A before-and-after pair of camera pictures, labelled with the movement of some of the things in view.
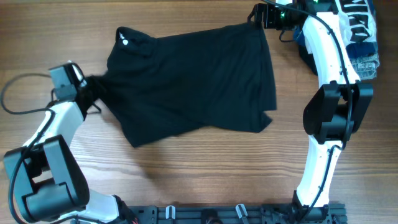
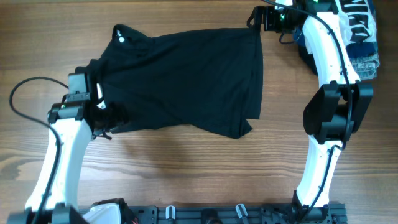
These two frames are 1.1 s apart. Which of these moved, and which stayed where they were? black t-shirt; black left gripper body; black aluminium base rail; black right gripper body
Moved: black left gripper body; black t-shirt
Stayed: black right gripper body; black aluminium base rail
